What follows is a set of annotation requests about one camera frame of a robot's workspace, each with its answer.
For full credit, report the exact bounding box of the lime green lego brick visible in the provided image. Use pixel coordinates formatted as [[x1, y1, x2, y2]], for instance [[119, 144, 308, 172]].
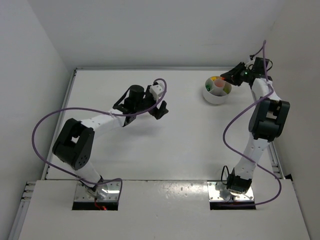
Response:
[[223, 86, 230, 94]]

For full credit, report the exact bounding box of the dark green lego brick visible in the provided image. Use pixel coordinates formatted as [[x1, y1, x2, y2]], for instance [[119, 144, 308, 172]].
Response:
[[205, 84, 211, 92]]

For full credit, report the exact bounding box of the orange round lego piece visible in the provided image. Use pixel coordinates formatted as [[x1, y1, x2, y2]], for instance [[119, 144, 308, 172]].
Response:
[[214, 78, 226, 89]]

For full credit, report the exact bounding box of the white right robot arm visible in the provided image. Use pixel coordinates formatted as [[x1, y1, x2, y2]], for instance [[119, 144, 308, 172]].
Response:
[[220, 57, 290, 194]]

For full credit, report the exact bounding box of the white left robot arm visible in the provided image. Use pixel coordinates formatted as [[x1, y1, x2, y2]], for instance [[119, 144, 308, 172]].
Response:
[[52, 81, 169, 192]]

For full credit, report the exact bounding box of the white round divided container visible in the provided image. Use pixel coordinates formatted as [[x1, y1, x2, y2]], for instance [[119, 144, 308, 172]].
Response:
[[202, 76, 232, 105]]

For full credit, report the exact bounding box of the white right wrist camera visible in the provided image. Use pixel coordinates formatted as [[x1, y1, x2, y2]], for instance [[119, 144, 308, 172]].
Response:
[[245, 54, 256, 71]]

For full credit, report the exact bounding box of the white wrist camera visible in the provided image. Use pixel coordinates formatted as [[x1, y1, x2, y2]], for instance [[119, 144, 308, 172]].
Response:
[[149, 83, 165, 101], [245, 54, 256, 71]]

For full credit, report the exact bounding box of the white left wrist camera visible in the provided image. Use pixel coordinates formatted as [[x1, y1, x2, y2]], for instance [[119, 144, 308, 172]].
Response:
[[149, 83, 165, 101]]

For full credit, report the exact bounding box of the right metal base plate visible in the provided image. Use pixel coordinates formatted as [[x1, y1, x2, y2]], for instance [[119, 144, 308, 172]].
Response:
[[207, 181, 255, 203]]

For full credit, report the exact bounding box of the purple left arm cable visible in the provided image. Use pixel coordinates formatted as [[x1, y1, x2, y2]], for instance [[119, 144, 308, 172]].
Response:
[[31, 78, 123, 191]]

